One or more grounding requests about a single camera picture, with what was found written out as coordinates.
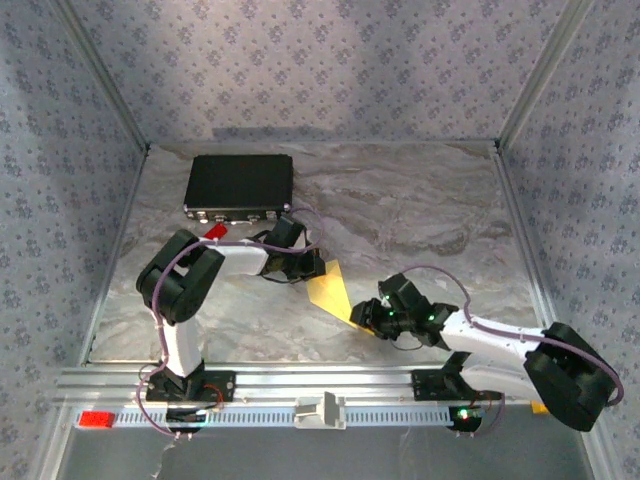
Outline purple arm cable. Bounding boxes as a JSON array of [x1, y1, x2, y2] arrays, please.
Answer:
[[402, 264, 626, 440], [136, 206, 326, 442]]

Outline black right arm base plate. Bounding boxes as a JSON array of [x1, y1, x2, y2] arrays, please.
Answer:
[[410, 368, 504, 402]]

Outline white centre bracket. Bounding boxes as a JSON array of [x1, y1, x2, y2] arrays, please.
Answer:
[[293, 391, 347, 431]]

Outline white slotted cable duct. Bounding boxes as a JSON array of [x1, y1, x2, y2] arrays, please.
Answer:
[[74, 405, 484, 430]]

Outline yellow paper sheet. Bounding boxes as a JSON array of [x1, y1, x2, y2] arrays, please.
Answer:
[[305, 259, 375, 335]]

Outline black hard case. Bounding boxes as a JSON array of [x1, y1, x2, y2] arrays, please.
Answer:
[[182, 153, 296, 224]]

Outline black left control board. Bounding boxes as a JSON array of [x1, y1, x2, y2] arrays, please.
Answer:
[[165, 407, 209, 434]]

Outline black control board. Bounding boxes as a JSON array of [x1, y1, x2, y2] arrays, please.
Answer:
[[447, 404, 485, 434], [165, 407, 209, 434]]

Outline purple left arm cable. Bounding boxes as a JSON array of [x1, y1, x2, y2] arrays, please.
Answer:
[[136, 206, 326, 442]]

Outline aluminium side rail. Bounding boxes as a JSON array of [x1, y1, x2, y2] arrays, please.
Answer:
[[492, 144, 569, 364], [78, 144, 152, 366]]

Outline black right control board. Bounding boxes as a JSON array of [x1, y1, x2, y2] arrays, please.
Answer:
[[447, 404, 485, 434]]

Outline aluminium mounting rail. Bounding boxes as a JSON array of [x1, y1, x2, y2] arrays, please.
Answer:
[[54, 363, 534, 407]]

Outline red toy brick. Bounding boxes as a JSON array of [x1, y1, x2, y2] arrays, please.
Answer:
[[79, 410, 116, 430]]

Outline aluminium frame post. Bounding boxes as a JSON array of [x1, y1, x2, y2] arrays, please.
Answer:
[[494, 0, 599, 151], [52, 0, 152, 151]]

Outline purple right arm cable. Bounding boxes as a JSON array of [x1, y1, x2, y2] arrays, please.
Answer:
[[402, 264, 626, 440]]

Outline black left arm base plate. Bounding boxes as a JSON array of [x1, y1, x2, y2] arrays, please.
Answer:
[[144, 369, 237, 404]]

